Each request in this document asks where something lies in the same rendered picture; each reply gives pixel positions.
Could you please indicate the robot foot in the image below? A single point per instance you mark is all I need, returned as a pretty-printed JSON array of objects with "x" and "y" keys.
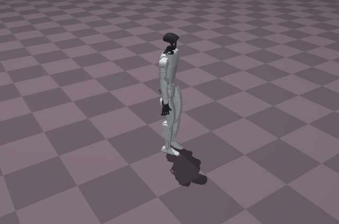
[
  {"x": 177, "y": 145},
  {"x": 170, "y": 151}
]

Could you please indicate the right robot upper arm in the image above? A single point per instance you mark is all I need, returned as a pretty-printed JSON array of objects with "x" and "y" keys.
[{"x": 163, "y": 65}]

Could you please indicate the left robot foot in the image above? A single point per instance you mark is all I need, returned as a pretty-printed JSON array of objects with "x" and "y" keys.
[{"x": 177, "y": 145}]

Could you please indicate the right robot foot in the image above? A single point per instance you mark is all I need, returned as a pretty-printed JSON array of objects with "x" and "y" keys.
[{"x": 170, "y": 151}]

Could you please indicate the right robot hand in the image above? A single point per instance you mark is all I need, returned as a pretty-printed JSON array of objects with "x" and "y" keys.
[{"x": 165, "y": 109}]

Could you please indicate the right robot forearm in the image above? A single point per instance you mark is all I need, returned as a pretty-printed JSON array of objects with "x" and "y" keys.
[{"x": 164, "y": 89}]

